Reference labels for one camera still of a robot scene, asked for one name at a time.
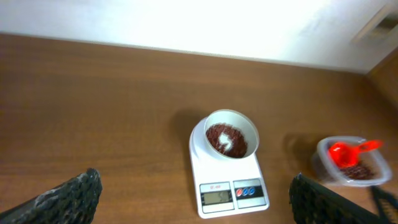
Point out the red plastic scoop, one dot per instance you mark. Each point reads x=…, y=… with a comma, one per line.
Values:
x=345, y=155

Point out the white digital kitchen scale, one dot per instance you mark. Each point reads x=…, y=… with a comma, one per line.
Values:
x=223, y=187

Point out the white round bowl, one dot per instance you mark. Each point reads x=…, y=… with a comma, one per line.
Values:
x=238, y=121

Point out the red beans in container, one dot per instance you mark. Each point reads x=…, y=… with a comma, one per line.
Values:
x=360, y=171

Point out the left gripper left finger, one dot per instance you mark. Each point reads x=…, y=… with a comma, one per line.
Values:
x=74, y=201

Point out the red beans in bowl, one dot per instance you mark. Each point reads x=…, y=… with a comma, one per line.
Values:
x=227, y=140

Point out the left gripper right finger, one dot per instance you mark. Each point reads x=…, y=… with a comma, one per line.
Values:
x=314, y=203

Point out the clear plastic bean container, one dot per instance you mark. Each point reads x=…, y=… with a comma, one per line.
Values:
x=328, y=173

